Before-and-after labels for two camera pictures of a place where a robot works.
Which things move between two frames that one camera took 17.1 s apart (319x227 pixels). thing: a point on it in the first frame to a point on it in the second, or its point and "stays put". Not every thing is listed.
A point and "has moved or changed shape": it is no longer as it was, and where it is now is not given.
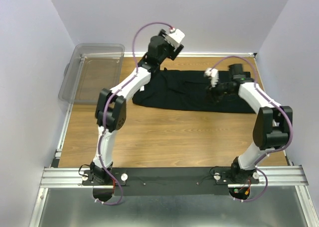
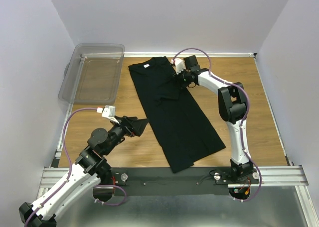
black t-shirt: (174, 89) has moved or changed shape
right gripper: (212, 91) to (181, 84)
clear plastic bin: (91, 67) stays put
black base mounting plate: (190, 181) stays put
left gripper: (171, 54) to (138, 125)
